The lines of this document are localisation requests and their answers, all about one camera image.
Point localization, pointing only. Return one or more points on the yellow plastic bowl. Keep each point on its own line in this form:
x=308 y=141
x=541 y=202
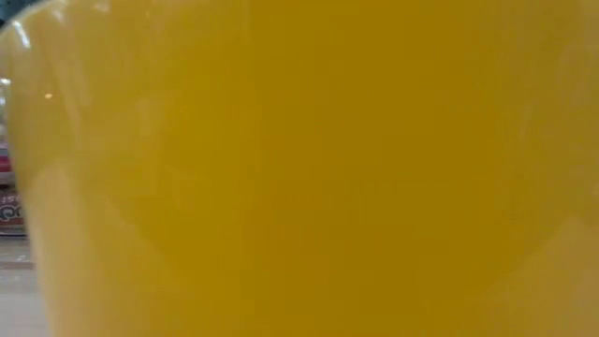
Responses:
x=299 y=168

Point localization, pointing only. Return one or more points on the orange instant noodle packet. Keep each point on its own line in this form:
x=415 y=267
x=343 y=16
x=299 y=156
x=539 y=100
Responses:
x=9 y=210

